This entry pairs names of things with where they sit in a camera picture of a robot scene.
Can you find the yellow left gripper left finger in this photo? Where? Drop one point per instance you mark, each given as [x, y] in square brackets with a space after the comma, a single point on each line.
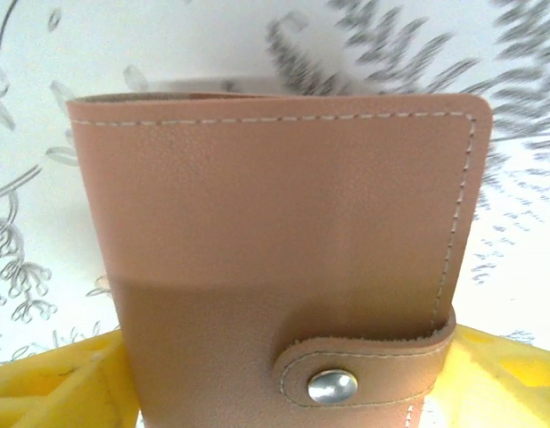
[47, 392]

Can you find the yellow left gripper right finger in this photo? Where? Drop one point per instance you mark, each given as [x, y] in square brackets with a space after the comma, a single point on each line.
[515, 383]

